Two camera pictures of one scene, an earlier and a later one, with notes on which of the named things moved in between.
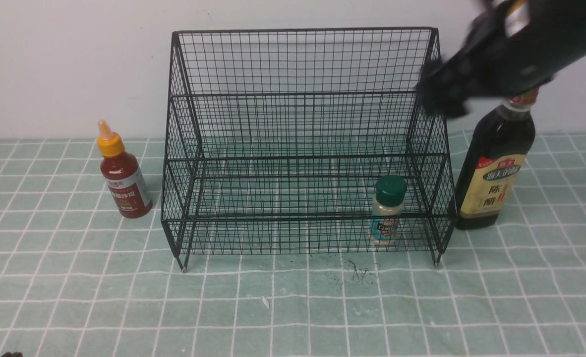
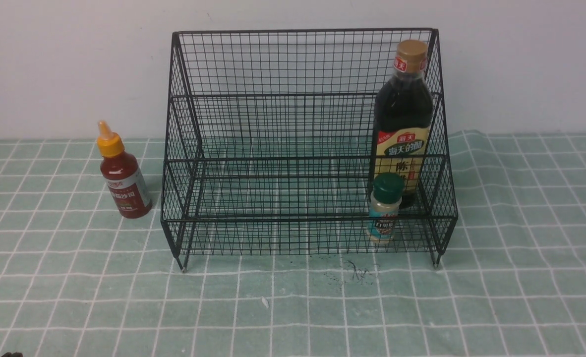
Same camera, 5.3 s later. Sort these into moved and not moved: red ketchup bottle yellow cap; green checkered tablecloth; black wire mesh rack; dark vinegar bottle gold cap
Moved: dark vinegar bottle gold cap
Not moved: green checkered tablecloth; black wire mesh rack; red ketchup bottle yellow cap
